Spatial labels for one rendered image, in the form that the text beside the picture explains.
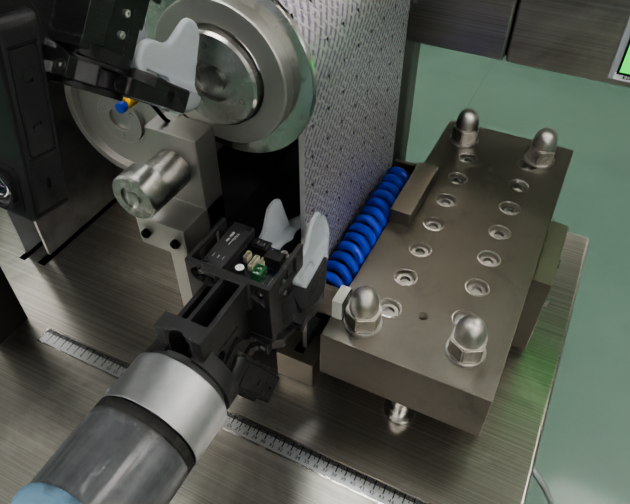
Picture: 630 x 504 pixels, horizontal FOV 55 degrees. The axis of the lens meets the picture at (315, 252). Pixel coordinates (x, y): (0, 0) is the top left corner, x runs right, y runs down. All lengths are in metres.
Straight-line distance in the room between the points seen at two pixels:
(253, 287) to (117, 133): 0.24
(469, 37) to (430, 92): 2.24
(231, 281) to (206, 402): 0.08
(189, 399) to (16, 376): 0.39
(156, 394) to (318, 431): 0.29
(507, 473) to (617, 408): 1.26
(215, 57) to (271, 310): 0.18
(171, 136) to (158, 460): 0.24
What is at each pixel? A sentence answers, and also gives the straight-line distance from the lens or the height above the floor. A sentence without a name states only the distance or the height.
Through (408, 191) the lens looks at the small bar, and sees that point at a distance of 0.68.
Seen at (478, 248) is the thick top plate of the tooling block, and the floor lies 1.03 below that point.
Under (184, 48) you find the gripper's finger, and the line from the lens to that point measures 0.42.
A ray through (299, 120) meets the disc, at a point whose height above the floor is 1.22.
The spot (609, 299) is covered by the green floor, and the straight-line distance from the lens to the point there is 2.16.
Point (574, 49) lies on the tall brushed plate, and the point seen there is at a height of 1.17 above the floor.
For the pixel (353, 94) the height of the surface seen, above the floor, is 1.19.
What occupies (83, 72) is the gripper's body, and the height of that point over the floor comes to 1.32.
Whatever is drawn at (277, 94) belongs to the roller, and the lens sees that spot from 0.45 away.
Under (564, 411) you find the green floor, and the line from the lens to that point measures 1.84.
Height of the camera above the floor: 1.47
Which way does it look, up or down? 45 degrees down
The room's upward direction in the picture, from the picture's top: straight up
